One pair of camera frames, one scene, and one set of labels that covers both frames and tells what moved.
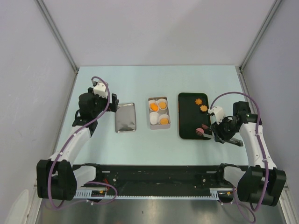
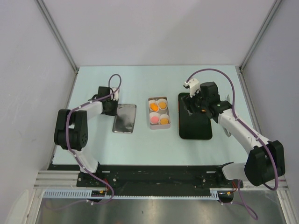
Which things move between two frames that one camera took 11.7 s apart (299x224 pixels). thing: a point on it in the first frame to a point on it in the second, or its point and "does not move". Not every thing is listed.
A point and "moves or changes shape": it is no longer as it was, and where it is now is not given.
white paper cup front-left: x=154 y=117 does not move
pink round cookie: x=200 y=130 to x=154 y=119
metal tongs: x=232 y=140 moves or changes shape
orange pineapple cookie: x=153 y=106 does not move
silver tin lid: x=125 y=118 does not move
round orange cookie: x=164 y=121 does not move
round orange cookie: x=162 y=105 does not move
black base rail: x=159 y=176 does not move
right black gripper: x=217 y=129 to x=188 y=101
